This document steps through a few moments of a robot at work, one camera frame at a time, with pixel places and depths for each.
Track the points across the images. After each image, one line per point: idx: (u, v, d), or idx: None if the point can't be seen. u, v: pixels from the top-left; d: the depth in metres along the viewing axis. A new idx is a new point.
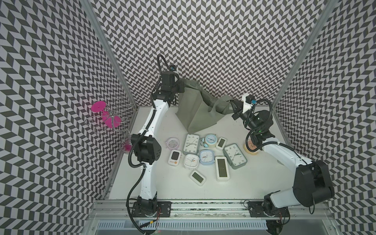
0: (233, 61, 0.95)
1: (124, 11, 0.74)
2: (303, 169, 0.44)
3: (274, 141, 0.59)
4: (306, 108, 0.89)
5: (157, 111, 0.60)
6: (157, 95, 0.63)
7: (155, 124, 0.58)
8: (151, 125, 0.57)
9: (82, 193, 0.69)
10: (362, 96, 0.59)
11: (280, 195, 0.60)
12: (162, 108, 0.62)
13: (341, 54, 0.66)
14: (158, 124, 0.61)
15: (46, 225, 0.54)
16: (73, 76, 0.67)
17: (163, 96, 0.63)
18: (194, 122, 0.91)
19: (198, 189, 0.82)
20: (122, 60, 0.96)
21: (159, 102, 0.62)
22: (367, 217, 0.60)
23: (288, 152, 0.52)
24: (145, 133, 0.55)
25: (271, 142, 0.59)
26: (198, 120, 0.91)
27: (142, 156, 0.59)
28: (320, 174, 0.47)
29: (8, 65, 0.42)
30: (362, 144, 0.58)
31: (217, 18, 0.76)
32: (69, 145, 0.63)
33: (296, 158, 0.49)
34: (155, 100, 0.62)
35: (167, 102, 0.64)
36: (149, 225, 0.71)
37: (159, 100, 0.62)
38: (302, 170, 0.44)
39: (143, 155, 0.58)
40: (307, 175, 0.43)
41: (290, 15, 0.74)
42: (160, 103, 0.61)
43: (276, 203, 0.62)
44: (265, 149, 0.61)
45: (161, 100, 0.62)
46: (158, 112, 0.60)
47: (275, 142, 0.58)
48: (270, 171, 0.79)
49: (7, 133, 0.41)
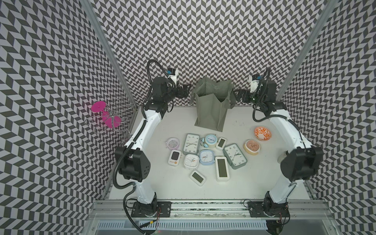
0: (233, 61, 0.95)
1: (124, 11, 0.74)
2: (299, 150, 0.46)
3: (284, 116, 0.56)
4: (306, 108, 0.89)
5: (148, 122, 0.54)
6: (150, 105, 0.59)
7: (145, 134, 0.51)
8: (139, 136, 0.50)
9: (82, 193, 0.69)
10: (362, 96, 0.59)
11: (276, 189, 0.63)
12: (153, 119, 0.55)
13: (341, 54, 0.66)
14: (148, 136, 0.53)
15: (46, 225, 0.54)
16: (73, 76, 0.67)
17: (155, 106, 0.58)
18: (221, 118, 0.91)
19: (198, 189, 0.82)
20: (122, 60, 0.96)
21: (150, 112, 0.57)
22: (367, 217, 0.60)
23: (293, 131, 0.51)
24: (131, 146, 0.48)
25: (281, 116, 0.56)
26: (221, 115, 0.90)
27: (128, 175, 0.50)
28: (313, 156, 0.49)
29: (8, 65, 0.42)
30: (362, 143, 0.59)
31: (217, 18, 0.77)
32: (69, 145, 0.63)
33: (297, 139, 0.49)
34: (147, 109, 0.57)
35: (160, 112, 0.58)
36: (150, 225, 0.71)
37: (151, 109, 0.57)
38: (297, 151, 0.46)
39: (129, 174, 0.49)
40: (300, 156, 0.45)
41: (290, 15, 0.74)
42: (152, 113, 0.56)
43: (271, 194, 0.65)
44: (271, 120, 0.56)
45: (152, 110, 0.57)
46: (148, 123, 0.54)
47: (284, 118, 0.55)
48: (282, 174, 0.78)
49: (7, 133, 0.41)
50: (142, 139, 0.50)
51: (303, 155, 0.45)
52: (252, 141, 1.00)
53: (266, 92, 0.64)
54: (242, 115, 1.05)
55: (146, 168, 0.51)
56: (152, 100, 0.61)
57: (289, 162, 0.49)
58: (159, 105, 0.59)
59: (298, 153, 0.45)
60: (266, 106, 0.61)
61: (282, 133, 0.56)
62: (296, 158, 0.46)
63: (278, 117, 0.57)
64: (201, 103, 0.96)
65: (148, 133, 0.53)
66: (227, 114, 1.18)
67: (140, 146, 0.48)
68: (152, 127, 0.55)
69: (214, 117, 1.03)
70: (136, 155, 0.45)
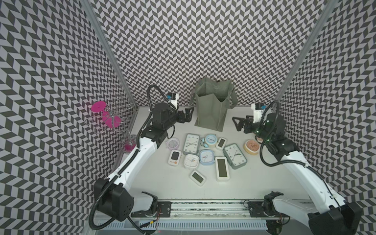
0: (233, 61, 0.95)
1: (124, 11, 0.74)
2: (335, 212, 0.38)
3: (302, 163, 0.48)
4: (306, 108, 0.89)
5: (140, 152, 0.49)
6: (146, 132, 0.54)
7: (132, 168, 0.45)
8: (126, 169, 0.44)
9: (82, 193, 0.69)
10: (362, 96, 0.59)
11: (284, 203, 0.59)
12: (147, 148, 0.50)
13: (341, 54, 0.66)
14: (135, 170, 0.46)
15: (46, 225, 0.52)
16: (73, 76, 0.67)
17: (152, 133, 0.54)
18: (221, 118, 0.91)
19: (198, 189, 0.82)
20: (122, 60, 0.96)
21: (145, 140, 0.52)
22: (367, 217, 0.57)
23: (317, 182, 0.43)
24: (115, 181, 0.41)
25: (298, 162, 0.48)
26: (222, 116, 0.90)
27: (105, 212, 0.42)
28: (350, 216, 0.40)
29: (8, 65, 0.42)
30: (363, 144, 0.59)
31: (217, 18, 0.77)
32: (69, 145, 0.63)
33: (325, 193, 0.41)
34: (142, 137, 0.53)
35: (156, 140, 0.53)
36: (150, 225, 0.71)
37: (147, 137, 0.53)
38: (333, 214, 0.37)
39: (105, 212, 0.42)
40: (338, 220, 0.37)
41: (290, 15, 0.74)
42: (147, 142, 0.51)
43: (276, 200, 0.63)
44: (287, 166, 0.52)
45: (148, 139, 0.52)
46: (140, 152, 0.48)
47: (303, 165, 0.47)
48: (281, 175, 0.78)
49: (7, 133, 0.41)
50: (128, 173, 0.44)
51: (340, 218, 0.37)
52: (252, 141, 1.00)
53: (274, 131, 0.55)
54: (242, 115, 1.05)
55: (127, 207, 0.44)
56: (151, 126, 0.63)
57: (322, 222, 0.40)
58: (156, 133, 0.54)
59: (334, 216, 0.37)
60: (275, 148, 0.54)
61: (300, 179, 0.47)
62: (334, 222, 0.37)
63: (294, 163, 0.48)
64: (201, 103, 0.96)
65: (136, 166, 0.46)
66: (227, 114, 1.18)
67: (124, 181, 0.42)
68: (143, 157, 0.49)
69: (214, 118, 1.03)
70: (117, 193, 0.39)
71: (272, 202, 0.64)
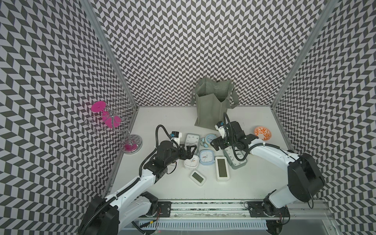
0: (233, 61, 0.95)
1: (124, 11, 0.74)
2: (294, 166, 0.45)
3: (260, 143, 0.59)
4: (306, 108, 0.89)
5: (140, 181, 0.53)
6: (149, 165, 0.61)
7: (130, 195, 0.48)
8: (123, 194, 0.47)
9: (82, 193, 0.69)
10: (362, 96, 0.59)
11: (278, 193, 0.59)
12: (147, 179, 0.54)
13: (341, 54, 0.66)
14: (131, 198, 0.49)
15: (46, 225, 0.52)
16: (73, 76, 0.67)
17: (154, 168, 0.59)
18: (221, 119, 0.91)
19: (198, 189, 0.82)
20: (122, 60, 0.96)
21: (147, 172, 0.57)
22: (367, 217, 0.60)
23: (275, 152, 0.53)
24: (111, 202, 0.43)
25: (259, 144, 0.59)
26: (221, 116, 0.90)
27: None
28: (308, 166, 0.48)
29: (8, 65, 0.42)
30: (363, 144, 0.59)
31: (217, 18, 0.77)
32: (69, 145, 0.63)
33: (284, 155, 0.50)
34: (144, 169, 0.58)
35: (156, 175, 0.59)
36: (149, 225, 0.71)
37: (148, 170, 0.58)
38: (293, 167, 0.45)
39: None
40: (298, 171, 0.44)
41: (290, 15, 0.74)
42: (148, 174, 0.56)
43: (272, 197, 0.63)
44: (253, 152, 0.61)
45: (150, 171, 0.58)
46: (140, 182, 0.52)
47: (261, 143, 0.59)
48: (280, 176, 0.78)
49: (7, 133, 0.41)
50: (125, 198, 0.46)
51: (300, 169, 0.44)
52: None
53: (234, 131, 0.70)
54: (242, 115, 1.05)
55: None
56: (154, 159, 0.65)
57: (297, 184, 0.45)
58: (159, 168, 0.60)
59: (295, 168, 0.44)
60: (242, 144, 0.64)
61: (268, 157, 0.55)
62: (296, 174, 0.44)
63: (256, 146, 0.59)
64: (201, 103, 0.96)
65: (134, 192, 0.50)
66: (227, 115, 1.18)
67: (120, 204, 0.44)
68: (142, 187, 0.53)
69: (214, 118, 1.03)
70: (110, 215, 0.40)
71: (271, 199, 0.64)
